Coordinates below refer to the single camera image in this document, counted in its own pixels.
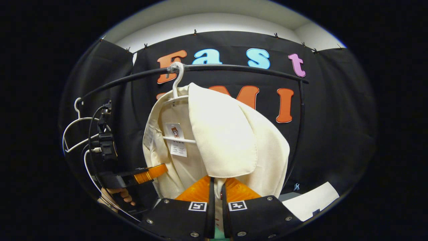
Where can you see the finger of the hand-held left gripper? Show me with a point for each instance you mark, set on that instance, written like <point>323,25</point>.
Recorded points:
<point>152,173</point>

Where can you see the row of black clips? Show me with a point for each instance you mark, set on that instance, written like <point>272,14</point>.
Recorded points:
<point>195,32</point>

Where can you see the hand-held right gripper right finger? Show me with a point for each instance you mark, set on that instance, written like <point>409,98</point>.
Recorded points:
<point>225,221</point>

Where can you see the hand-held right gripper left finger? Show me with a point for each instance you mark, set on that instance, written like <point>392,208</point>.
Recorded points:
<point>211,217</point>

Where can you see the cream shirt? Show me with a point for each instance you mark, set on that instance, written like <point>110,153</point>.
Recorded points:
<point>227,134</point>

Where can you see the black clothes rack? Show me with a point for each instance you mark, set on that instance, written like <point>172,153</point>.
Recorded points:
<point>234,68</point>

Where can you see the white plastic hanger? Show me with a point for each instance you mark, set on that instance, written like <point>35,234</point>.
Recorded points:
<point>177,80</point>
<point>72,125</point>

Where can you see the white cabinet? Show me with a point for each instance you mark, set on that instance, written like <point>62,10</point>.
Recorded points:
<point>311,201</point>

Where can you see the black backdrop cloth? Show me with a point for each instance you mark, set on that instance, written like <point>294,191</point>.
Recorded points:
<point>334,117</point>

